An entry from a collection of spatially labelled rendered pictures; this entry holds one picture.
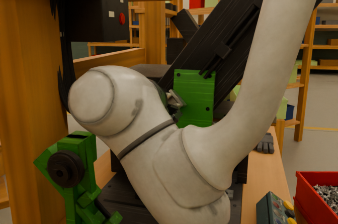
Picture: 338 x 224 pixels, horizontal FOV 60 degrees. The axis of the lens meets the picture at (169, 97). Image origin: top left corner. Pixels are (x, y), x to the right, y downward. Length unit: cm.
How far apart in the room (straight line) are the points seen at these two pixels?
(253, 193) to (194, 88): 37
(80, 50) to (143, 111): 1072
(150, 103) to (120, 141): 7
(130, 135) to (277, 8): 24
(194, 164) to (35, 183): 48
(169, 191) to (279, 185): 67
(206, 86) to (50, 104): 40
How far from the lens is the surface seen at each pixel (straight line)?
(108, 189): 96
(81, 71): 105
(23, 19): 70
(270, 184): 102
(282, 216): 82
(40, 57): 74
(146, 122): 41
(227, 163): 39
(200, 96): 80
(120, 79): 39
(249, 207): 90
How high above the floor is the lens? 139
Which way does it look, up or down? 14 degrees down
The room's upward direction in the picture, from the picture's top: straight up
